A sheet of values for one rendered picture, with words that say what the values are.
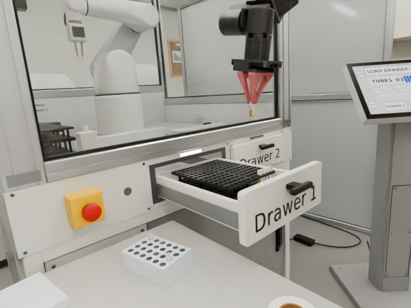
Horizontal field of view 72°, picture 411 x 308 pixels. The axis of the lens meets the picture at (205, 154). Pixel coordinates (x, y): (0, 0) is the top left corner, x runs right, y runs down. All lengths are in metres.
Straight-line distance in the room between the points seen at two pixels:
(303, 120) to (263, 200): 1.90
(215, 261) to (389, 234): 1.21
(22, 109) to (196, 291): 0.49
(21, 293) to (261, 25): 0.70
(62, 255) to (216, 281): 0.37
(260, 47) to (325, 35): 1.74
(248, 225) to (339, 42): 1.93
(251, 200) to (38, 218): 0.45
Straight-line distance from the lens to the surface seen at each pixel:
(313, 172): 0.72
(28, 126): 0.67
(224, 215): 0.60
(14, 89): 0.67
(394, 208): 1.66
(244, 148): 0.99
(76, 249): 0.76
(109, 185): 0.74
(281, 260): 1.43
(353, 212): 2.47
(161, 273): 0.57
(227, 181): 0.68
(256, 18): 0.66
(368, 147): 2.29
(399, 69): 1.59
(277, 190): 0.60
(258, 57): 0.66
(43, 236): 0.72
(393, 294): 1.87
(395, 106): 1.44
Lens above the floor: 1.11
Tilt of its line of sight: 12 degrees down
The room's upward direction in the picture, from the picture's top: 4 degrees counter-clockwise
